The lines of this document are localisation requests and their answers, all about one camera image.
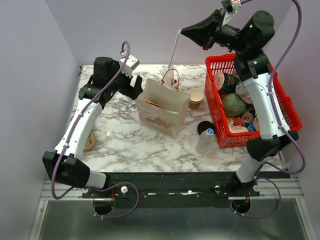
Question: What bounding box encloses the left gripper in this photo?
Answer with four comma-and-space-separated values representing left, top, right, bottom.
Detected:
107, 61, 143, 100

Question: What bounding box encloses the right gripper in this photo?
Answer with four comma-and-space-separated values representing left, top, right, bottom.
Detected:
180, 8, 249, 54

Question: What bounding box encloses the paper takeout bag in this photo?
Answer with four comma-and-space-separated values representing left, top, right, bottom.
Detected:
135, 78, 191, 139

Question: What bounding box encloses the single white straw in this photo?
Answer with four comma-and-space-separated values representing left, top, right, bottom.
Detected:
167, 28, 182, 70

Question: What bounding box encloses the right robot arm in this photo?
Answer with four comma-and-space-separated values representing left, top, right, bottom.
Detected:
181, 4, 299, 196

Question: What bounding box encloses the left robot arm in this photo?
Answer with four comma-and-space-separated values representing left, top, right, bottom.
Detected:
42, 55, 143, 198

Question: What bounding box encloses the dark chip canister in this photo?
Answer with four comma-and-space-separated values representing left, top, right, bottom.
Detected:
214, 71, 240, 94

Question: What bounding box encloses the grey crumpled bag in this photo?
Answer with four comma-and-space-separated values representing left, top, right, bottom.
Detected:
235, 81, 253, 104

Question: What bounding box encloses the cardboard cup carrier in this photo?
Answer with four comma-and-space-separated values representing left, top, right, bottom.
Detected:
69, 116, 97, 155

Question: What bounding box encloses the stack of black lids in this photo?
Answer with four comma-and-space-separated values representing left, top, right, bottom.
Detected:
197, 121, 215, 135

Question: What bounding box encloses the green melon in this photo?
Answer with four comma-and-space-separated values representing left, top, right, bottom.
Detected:
222, 93, 247, 118

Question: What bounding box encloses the clear plastic water bottle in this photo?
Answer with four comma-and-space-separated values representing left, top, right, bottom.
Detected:
195, 128, 216, 156

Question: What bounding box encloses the red plastic basket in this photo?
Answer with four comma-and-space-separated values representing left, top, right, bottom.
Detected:
204, 53, 302, 149

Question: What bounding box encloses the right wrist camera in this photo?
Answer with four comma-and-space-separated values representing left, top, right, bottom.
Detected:
221, 0, 242, 26

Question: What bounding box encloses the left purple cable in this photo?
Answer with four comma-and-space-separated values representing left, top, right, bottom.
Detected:
50, 40, 140, 219

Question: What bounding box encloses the purple cable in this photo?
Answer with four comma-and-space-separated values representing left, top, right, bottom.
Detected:
229, 0, 307, 219
50, 40, 140, 219

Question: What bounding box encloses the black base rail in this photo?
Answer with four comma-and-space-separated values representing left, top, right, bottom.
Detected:
82, 172, 260, 209

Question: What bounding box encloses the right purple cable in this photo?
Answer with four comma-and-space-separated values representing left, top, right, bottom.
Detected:
229, 0, 307, 219

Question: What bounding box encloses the aluminium frame rail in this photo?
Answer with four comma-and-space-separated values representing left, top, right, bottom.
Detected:
40, 178, 304, 201

